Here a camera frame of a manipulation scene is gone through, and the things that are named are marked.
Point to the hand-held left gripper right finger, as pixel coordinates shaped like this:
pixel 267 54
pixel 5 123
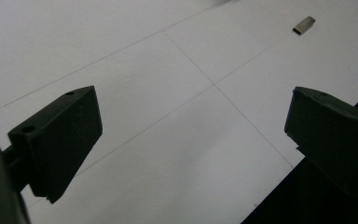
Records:
pixel 335 140

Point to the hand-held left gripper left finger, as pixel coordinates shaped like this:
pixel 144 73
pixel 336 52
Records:
pixel 59 143

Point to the small grey metal block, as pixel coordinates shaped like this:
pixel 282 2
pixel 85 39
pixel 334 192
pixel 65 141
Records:
pixel 304 25

